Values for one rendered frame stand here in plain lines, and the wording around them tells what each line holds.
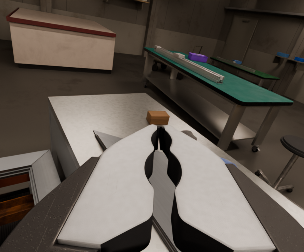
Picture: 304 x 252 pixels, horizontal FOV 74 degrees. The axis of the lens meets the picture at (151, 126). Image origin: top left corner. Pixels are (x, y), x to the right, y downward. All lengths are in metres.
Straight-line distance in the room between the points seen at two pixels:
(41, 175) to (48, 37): 4.30
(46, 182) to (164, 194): 0.52
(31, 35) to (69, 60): 0.83
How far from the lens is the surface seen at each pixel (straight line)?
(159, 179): 0.66
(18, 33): 5.11
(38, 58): 5.19
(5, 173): 1.05
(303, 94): 8.08
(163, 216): 0.57
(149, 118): 0.99
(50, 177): 0.97
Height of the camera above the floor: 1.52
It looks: 28 degrees down
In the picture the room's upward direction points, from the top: 12 degrees clockwise
